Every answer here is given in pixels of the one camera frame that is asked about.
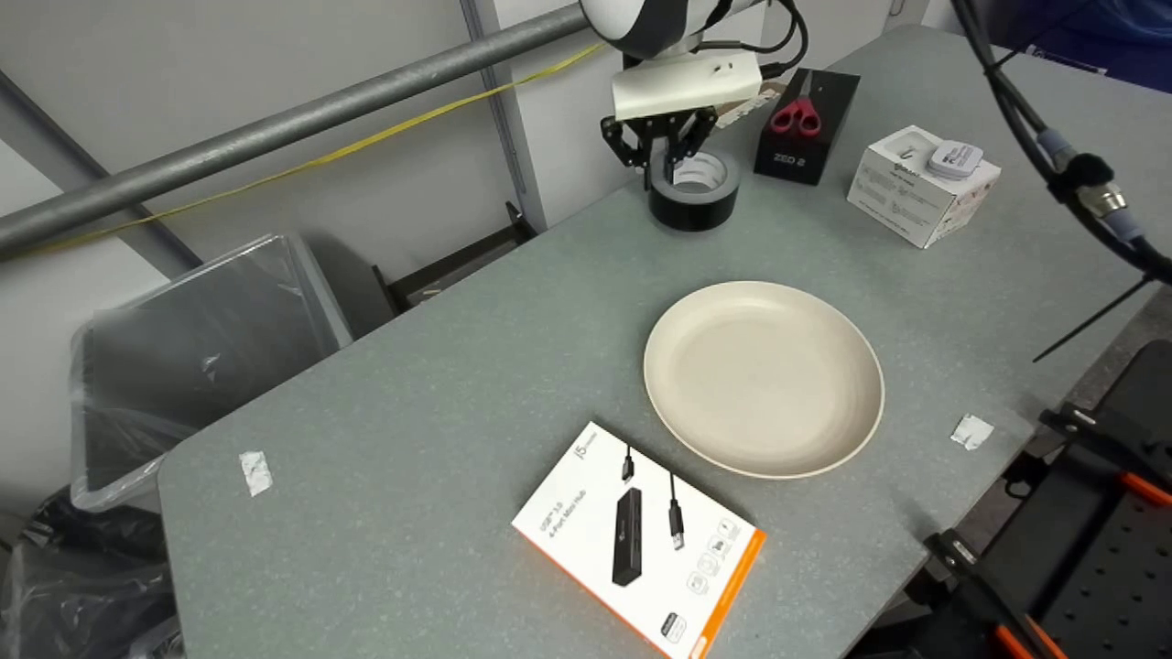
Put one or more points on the grey upright metal post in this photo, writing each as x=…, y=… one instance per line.
x=516, y=133

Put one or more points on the black orange clamp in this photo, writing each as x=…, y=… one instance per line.
x=991, y=589
x=1102, y=452

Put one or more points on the small white tape piece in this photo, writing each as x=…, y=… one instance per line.
x=971, y=434
x=254, y=475

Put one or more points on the small white round device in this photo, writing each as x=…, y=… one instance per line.
x=955, y=159

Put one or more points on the grey trash bin with liner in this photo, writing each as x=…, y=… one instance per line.
x=197, y=354

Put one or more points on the white orange product box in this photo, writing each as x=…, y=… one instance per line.
x=588, y=532

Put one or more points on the white printed carton box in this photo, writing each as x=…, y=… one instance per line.
x=903, y=204

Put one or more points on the black perforated board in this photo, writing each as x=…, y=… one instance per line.
x=1111, y=571

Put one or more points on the red scissors on black box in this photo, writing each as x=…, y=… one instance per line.
x=794, y=157

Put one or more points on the beige round plate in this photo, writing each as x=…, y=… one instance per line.
x=763, y=379

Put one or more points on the black plastic bag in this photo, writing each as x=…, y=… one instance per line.
x=74, y=598

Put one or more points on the grey diagonal metal pole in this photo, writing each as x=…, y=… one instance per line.
x=304, y=117

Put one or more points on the white gripper block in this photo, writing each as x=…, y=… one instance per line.
x=684, y=86

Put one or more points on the black masking tape roll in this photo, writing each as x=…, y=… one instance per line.
x=696, y=204

